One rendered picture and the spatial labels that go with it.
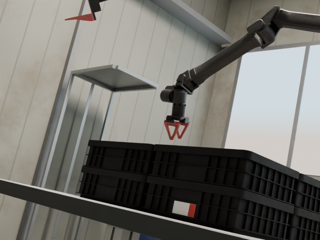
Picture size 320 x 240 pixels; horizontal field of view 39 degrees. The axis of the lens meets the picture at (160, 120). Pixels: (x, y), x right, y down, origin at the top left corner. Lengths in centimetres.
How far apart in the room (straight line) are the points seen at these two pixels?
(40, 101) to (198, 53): 192
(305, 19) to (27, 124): 233
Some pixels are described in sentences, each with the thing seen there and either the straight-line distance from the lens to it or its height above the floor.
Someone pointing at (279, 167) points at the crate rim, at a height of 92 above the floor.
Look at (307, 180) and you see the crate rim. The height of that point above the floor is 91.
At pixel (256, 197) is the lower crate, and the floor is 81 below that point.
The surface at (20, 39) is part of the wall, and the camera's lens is 350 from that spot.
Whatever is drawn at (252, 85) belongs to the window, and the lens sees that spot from 462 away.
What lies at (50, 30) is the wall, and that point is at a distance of 363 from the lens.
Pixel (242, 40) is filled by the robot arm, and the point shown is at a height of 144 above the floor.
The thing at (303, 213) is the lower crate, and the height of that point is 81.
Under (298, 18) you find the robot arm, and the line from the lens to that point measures 176.
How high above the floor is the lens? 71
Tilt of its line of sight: 11 degrees up
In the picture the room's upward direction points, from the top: 13 degrees clockwise
